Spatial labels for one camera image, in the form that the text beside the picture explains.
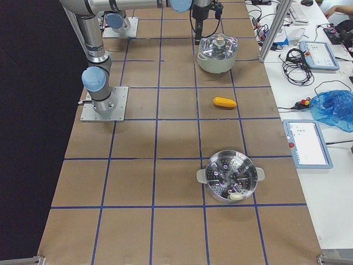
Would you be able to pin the steel steamer pot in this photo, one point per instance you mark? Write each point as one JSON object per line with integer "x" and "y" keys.
{"x": 230, "y": 176}

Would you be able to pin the white keyboard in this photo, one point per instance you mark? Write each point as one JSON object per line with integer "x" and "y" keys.
{"x": 297, "y": 15}

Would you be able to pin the yellow corn cob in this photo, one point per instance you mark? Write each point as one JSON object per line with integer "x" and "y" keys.
{"x": 224, "y": 102}

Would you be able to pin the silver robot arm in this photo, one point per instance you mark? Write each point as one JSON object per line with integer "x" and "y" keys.
{"x": 119, "y": 7}
{"x": 96, "y": 77}

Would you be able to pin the glass pot lid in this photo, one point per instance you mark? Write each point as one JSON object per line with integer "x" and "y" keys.
{"x": 219, "y": 46}

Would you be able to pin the white electric cooking pot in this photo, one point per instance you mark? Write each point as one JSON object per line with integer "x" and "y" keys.
{"x": 215, "y": 66}

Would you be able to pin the blue plastic bag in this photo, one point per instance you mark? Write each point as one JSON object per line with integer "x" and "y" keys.
{"x": 333, "y": 108}

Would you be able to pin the blue teach pendant near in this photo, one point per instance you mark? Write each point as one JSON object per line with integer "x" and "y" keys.
{"x": 307, "y": 145}

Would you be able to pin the aluminium frame post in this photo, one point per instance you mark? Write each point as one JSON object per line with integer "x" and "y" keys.
{"x": 275, "y": 26}

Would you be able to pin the blue teach pendant far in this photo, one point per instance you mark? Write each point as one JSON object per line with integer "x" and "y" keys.
{"x": 319, "y": 56}

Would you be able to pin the blue teach pendant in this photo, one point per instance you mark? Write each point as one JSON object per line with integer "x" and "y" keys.
{"x": 307, "y": 145}
{"x": 319, "y": 56}

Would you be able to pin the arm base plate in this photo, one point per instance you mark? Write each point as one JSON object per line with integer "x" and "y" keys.
{"x": 111, "y": 109}
{"x": 118, "y": 27}

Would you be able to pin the emergency stop button box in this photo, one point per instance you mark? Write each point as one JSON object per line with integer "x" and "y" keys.
{"x": 303, "y": 104}

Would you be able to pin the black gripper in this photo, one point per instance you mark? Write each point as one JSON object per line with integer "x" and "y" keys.
{"x": 199, "y": 13}

